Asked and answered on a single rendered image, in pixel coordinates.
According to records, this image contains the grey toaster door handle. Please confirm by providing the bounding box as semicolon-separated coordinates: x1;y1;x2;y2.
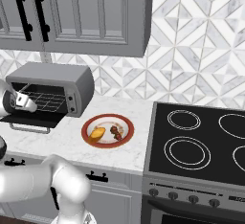
8;122;52;135

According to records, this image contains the long black cupboard handle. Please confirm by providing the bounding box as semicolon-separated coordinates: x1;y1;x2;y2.
11;0;33;42
31;0;52;43

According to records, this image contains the grey narrow cupboard door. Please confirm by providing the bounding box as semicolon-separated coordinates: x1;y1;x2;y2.
0;0;46;53

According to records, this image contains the grey base cupboard door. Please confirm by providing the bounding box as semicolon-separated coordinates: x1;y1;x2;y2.
83;183;143;224

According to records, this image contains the grey drawer front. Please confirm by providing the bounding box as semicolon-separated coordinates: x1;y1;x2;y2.
77;166;144;191
0;152;50;168

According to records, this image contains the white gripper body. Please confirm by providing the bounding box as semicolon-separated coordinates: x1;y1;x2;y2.
21;95;39;114

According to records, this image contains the dark stove knob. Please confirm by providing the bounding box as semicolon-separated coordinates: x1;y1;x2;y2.
148;188;160;198
209;197;221;209
188;194;200;205
167;190;179;201

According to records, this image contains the grey toaster oven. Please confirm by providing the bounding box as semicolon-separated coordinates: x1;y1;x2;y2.
5;61;96;119

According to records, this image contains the wire toaster oven rack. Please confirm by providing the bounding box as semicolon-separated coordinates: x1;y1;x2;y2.
19;90;67;113

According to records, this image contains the dark oven door handle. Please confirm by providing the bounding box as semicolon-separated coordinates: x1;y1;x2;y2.
146;198;245;224

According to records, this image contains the black electric hob stove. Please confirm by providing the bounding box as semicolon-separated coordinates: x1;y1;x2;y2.
141;101;245;224

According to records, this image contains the red rimmed white plate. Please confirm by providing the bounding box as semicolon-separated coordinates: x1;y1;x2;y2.
80;113;135;149

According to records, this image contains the toaster oven door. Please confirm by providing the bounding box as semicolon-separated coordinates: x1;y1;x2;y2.
0;108;67;129

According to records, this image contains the grey wide cupboard door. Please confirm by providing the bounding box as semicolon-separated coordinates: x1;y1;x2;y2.
26;0;151;58

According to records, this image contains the golden baguette bread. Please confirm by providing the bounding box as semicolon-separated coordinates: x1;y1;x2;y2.
87;126;106;145

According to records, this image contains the short black drawer handle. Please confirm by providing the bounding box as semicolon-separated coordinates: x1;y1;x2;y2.
3;157;27;168
85;169;110;184

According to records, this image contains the red brown kebab skewer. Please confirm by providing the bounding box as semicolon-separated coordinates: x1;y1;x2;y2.
109;124;124;143

